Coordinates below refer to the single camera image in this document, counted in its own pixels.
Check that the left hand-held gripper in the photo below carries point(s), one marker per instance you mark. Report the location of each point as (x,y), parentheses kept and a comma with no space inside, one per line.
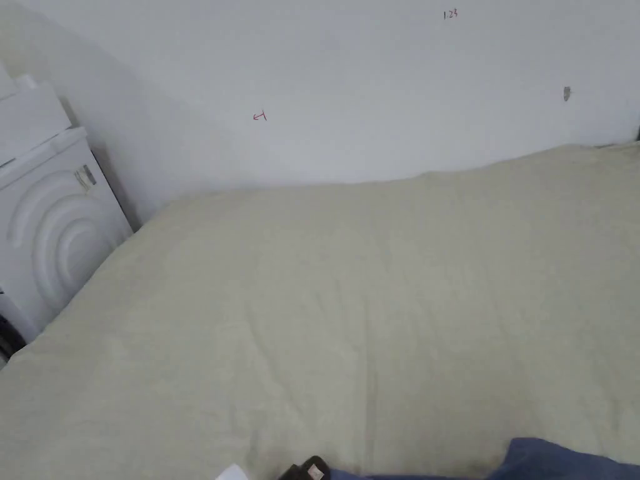
(231,473)

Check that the dark blue shirt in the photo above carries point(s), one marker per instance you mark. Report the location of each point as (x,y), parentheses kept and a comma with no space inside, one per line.
(540,460)

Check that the bed with pale green sheet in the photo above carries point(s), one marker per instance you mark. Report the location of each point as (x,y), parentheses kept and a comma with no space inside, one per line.
(320,310)

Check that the white washing machine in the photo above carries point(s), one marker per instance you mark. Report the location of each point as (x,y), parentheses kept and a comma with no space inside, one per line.
(50,225)

